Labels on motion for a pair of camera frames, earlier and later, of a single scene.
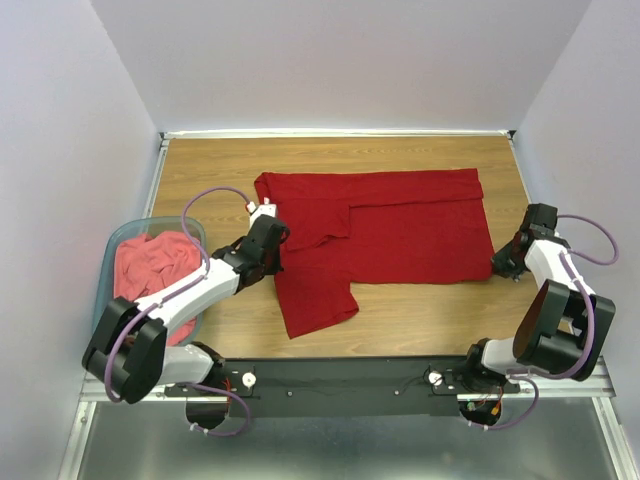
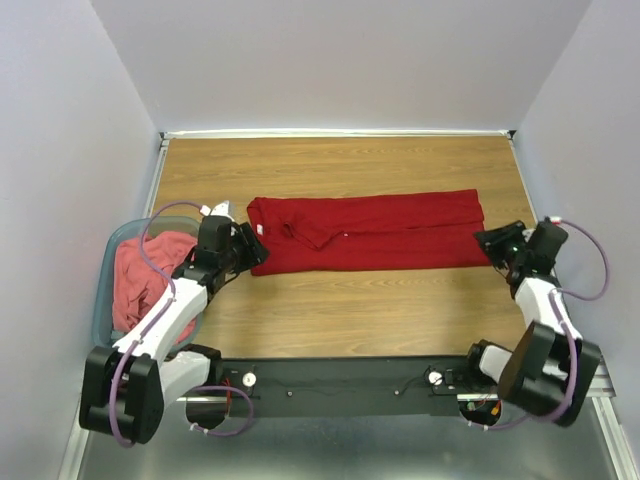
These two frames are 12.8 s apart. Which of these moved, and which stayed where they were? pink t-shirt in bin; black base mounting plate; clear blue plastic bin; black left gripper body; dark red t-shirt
Moved: dark red t-shirt; black left gripper body
Stayed: pink t-shirt in bin; clear blue plastic bin; black base mounting plate
